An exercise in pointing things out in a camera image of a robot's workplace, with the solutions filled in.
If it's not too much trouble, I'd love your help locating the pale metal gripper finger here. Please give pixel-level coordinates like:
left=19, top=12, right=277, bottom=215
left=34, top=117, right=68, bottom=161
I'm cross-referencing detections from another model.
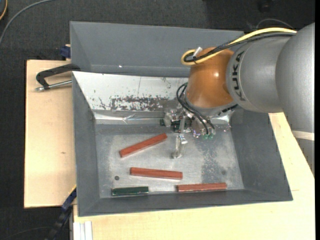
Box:
left=178, top=136, right=188, bottom=158
left=170, top=134, right=182, bottom=159

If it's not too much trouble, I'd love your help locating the red-brown flat block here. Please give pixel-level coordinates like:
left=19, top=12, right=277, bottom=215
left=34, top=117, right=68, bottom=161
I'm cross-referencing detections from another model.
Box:
left=118, top=132, right=169, bottom=159
left=129, top=166, right=184, bottom=181
left=175, top=182, right=228, bottom=193

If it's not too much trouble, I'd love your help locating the dark green flat block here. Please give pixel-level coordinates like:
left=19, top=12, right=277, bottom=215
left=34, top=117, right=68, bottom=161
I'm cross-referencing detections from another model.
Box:
left=111, top=186, right=150, bottom=198

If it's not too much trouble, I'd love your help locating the grey metal bin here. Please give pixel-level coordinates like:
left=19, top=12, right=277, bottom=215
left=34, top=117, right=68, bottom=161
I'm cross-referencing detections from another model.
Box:
left=69, top=20, right=294, bottom=217

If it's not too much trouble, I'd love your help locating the pale wood flat board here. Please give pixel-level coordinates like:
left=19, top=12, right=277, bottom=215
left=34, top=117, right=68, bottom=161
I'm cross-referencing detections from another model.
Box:
left=23, top=59, right=77, bottom=209

